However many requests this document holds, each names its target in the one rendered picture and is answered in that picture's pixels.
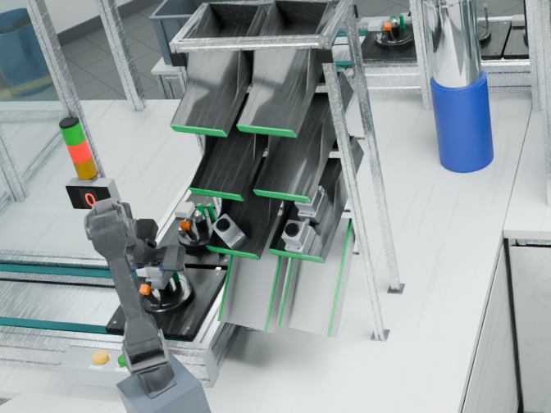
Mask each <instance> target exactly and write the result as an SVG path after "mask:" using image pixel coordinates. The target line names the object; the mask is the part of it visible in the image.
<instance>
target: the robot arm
mask: <svg viewBox="0 0 551 413"><path fill-rule="evenodd" d="M84 230H85V233H86V236H87V239H88V240H89V241H92V244H93V248H94V250H95V251H96V252H97V253H99V254H100V255H101V256H103V257H104V258H105V259H106V262H107V264H108V267H109V270H110V272H111V275H112V280H113V283H114V285H115V288H116V292H117V295H118V297H119V300H120V303H121V307H122V310H123V312H124V315H125V326H124V339H123V340H122V347H121V350H122V353H123V357H124V359H125V364H126V367H127V369H128V371H129V372H130V373H131V375H132V376H133V375H135V374H136V375H138V377H139V382H138V384H139V386H140V387H141V388H142V389H143V390H144V391H145V392H146V393H147V394H148V395H149V396H150V398H152V399H153V398H155V397H157V396H159V395H160V394H162V393H164V392H165V391H167V390H168V389H170V388H172V387H174V386H175V385H177V381H176V380H175V379H174V378H173V377H174V376H175V375H174V372H173V369H172V367H171V363H170V357H169V352H168V349H167V346H166V341H165V339H164V336H163V332H162V329H158V327H157V323H156V321H155V320H154V317H153V316H152V315H151V314H148V313H146V312H145V310H144V308H143V304H142V302H141V299H140V295H139V291H138V289H137V286H136V283H135V280H134V276H133V273H132V270H131V269H142V268H144V267H153V264H158V262H159V261H160V266H159V270H162V271H177V272H181V271H182V269H183V264H184V255H185V248H184V247H183V246H182V245H178V244H168V245H167V246H166V247H160V249H155V248H156V247H157V242H156V241H155V239H156V236H157V231H158V230H159V227H158V225H157V223H156V221H155V220H154V219H138V220H136V218H133V215H132V211H131V208H130V204H129V203H128V202H119V201H116V199H115V198H108V199H105V200H102V201H99V202H95V203H94V204H92V209H91V210H90V211H89V213H88V214H87V215H86V216H85V217H84ZM158 253H159V254H158ZM155 259H158V260H155ZM162 347H163V350H162ZM132 357H133V359H132Z"/></svg>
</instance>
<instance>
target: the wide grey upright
mask: <svg viewBox="0 0 551 413"><path fill-rule="evenodd" d="M526 17H527V30H528V43H529V55H530V69H531V93H532V106H533V110H539V109H542V103H541V89H540V63H539V49H538V34H537V20H536V6H535V0H526Z"/></svg>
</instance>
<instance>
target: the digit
mask: <svg viewBox="0 0 551 413"><path fill-rule="evenodd" d="M78 190H79V192H80V196H81V198H82V201H83V204H84V207H85V208H92V204H94V203H95V202H99V200H98V197H97V194H96V192H95V189H89V188H78Z"/></svg>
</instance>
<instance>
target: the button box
mask: <svg viewBox="0 0 551 413"><path fill-rule="evenodd" d="M99 350H105V351H107V352H108V355H109V358H108V360H107V361H106V362H104V363H102V364H94V363H93V360H92V355H93V354H94V353H95V352H96V351H99ZM121 354H123V353H122V351H118V350H109V349H101V348H91V347H74V346H70V347H69V349H68V350H67V352H66V354H65V355H64V357H63V358H62V359H61V361H60V362H59V364H58V365H57V366H58V368H59V370H60V372H61V375H62V378H63V379H64V381H65V383H71V384H85V385H93V386H100V387H109V388H116V384H118V383H119V382H120V381H122V380H123V379H126V378H127V377H129V376H131V373H130V372H129V371H128V369H127V367H122V366H120V365H119V364H118V361H117V359H118V357H119V356H120V355H121Z"/></svg>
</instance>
